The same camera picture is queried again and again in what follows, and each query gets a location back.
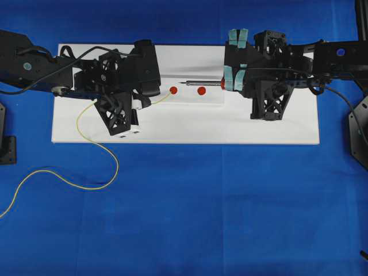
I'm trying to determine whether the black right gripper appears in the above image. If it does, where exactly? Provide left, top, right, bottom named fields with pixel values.
left=223, top=28, right=313, bottom=92

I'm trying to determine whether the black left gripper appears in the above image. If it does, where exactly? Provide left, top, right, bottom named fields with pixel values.
left=73, top=40, right=161, bottom=126

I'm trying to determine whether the soldering iron with red collar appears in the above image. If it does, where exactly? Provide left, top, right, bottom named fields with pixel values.
left=179, top=80, right=224, bottom=90

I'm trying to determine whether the yellow solder wire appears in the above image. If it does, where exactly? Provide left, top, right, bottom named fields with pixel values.
left=0, top=90, right=173, bottom=219

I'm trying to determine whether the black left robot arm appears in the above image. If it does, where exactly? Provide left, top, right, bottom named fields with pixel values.
left=1, top=30, right=161, bottom=135

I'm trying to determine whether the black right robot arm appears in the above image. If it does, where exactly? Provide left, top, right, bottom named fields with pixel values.
left=221, top=29, right=367, bottom=98

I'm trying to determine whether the red dot mark middle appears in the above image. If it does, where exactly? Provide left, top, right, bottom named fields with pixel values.
left=169, top=86, right=178, bottom=95

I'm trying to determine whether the red dot mark near iron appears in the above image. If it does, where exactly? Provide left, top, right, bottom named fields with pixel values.
left=197, top=86, right=206, bottom=95

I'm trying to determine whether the white rectangular board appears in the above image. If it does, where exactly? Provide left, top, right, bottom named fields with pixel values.
left=51, top=45, right=320, bottom=145

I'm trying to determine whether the blue table cloth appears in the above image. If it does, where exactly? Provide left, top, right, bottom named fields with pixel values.
left=1, top=1, right=367, bottom=275

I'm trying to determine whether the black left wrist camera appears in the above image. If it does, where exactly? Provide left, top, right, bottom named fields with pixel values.
left=94, top=93, right=140, bottom=138

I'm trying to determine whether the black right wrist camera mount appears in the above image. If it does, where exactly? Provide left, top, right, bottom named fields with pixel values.
left=250, top=80, right=294, bottom=121

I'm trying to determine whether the black soldering iron cable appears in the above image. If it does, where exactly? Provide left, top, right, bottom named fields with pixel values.
left=244, top=67, right=368, bottom=135

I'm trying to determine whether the black left camera cable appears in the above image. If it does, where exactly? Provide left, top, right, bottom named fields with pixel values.
left=0, top=45, right=130, bottom=95

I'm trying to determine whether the black aluminium frame post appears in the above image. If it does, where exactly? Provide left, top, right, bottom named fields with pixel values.
left=355, top=0, right=367, bottom=97

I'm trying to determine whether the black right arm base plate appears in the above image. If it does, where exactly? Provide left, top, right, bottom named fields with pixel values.
left=348, top=97, right=367, bottom=170

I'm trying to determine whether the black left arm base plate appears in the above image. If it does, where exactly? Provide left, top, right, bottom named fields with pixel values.
left=0, top=104, right=17, bottom=165

